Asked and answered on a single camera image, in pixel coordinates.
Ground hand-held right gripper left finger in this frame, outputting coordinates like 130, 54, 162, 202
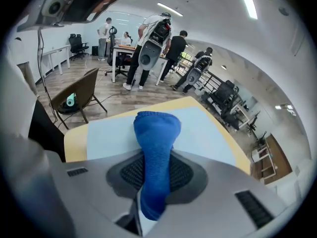
51, 149, 146, 238

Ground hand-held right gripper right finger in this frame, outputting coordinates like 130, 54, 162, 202
148, 149, 289, 238

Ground light blue board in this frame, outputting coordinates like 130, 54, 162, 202
86, 107, 237, 167

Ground blue cloth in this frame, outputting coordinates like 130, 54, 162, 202
133, 111, 182, 222

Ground white long table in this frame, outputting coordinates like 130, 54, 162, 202
41, 45, 72, 76
251, 142, 278, 178

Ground black office chair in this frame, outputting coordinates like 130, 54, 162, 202
105, 26, 133, 78
209, 80, 240, 109
247, 112, 261, 136
220, 108, 241, 131
68, 33, 89, 61

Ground person's black trousers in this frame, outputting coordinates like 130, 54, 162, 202
28, 100, 66, 163

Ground white leg table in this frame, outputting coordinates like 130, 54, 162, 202
231, 104, 251, 130

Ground brown wicker chair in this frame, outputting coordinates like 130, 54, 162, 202
51, 67, 108, 130

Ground recessed ceiling light panel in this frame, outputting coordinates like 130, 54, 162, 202
274, 104, 297, 116

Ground black metal railing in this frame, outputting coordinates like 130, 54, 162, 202
198, 70, 223, 94

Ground grey backpack shell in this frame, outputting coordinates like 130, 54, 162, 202
138, 40, 164, 71
187, 67, 202, 84

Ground person's white shirt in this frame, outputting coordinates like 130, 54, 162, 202
0, 56, 47, 153

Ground grey top desk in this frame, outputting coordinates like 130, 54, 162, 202
111, 45, 169, 86

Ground black backpack rig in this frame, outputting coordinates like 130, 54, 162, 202
150, 18, 172, 46

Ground long ceiling light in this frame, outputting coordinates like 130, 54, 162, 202
157, 2, 184, 17
234, 0, 258, 19

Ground brown wooden wall panel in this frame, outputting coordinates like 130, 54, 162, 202
257, 134, 293, 183

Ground black hanging cable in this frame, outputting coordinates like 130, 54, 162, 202
36, 28, 59, 123

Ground person's head-worn camera rig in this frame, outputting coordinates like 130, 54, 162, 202
17, 0, 147, 32

